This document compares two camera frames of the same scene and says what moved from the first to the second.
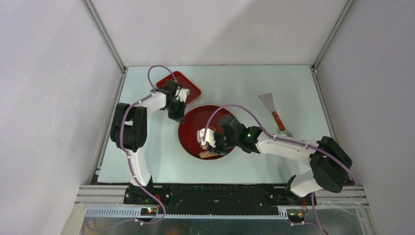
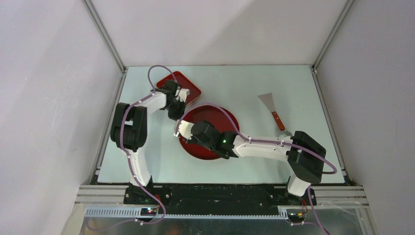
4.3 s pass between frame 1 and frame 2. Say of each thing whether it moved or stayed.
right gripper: moved
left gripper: stayed
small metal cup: stayed
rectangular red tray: stayed
